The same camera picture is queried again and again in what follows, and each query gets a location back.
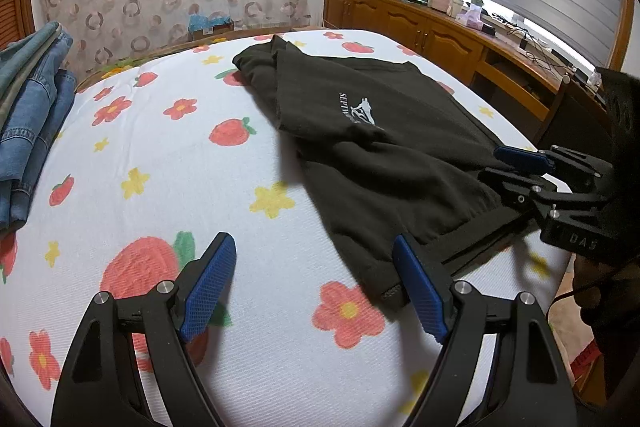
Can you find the folded blue denim jeans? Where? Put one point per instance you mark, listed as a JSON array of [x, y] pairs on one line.
[[30, 132]]

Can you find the cardboard box with blue cloth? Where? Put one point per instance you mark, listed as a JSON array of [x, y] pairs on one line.
[[207, 24]]

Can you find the folded beige pants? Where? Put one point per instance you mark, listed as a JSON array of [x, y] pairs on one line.
[[17, 84]]

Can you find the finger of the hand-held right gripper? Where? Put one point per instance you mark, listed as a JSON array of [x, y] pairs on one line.
[[515, 189], [525, 159]]

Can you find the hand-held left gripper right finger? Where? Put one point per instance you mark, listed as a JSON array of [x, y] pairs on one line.
[[420, 292]]

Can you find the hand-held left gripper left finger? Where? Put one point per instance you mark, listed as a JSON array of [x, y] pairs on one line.
[[210, 287]]

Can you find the folded teal pants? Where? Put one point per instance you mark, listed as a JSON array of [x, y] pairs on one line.
[[12, 57]]

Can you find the black pants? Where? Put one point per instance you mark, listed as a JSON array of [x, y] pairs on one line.
[[380, 167]]

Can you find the wooden cabinet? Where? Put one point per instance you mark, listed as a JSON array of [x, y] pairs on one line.
[[400, 24]]

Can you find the strawberry flower printed blanket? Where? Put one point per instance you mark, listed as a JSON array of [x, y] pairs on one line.
[[175, 187]]

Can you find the wooden slatted door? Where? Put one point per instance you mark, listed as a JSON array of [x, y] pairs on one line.
[[12, 12]]

